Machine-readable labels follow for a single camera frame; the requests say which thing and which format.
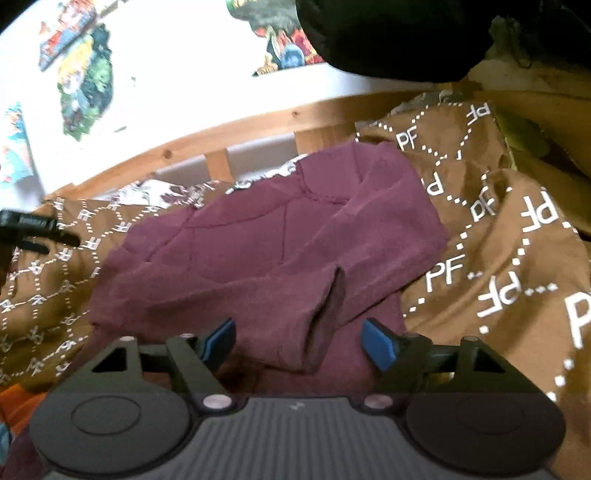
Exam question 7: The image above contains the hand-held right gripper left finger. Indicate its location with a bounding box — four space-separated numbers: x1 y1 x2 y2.
81 318 237 411

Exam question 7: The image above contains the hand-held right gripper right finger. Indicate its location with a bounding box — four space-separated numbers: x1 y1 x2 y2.
361 318 513 411

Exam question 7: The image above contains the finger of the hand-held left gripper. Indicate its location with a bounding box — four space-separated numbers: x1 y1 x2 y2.
0 209 80 254

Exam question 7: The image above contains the maroon long-sleeved shirt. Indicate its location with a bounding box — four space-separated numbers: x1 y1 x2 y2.
9 141 448 480

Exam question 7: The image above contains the white floral patterned cloth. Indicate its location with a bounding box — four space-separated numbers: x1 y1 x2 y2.
111 154 305 217

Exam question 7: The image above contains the brown printed blanket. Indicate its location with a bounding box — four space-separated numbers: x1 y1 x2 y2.
0 90 591 462

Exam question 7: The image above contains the orange cloth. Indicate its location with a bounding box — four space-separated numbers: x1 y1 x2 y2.
0 385 47 444

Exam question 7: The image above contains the green cloth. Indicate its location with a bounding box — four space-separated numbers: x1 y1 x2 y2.
496 108 550 162

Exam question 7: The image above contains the tan blanket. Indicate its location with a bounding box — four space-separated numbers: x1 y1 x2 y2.
462 18 591 241

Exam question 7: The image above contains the black cloth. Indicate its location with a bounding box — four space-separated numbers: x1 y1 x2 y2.
295 0 497 84

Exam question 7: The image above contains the blue figure wall poster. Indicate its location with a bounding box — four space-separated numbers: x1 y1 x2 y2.
0 102 35 185

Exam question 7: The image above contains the blond figure wall poster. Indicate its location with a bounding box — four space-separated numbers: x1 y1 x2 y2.
58 25 114 139

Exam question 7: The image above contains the wooden bed frame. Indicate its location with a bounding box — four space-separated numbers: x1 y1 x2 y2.
41 85 467 204

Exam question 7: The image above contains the orange-haired figure wall poster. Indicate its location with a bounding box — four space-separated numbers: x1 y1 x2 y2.
39 0 100 70

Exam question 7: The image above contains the colourful torn wall poster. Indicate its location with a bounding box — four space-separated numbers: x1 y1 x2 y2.
226 0 324 77

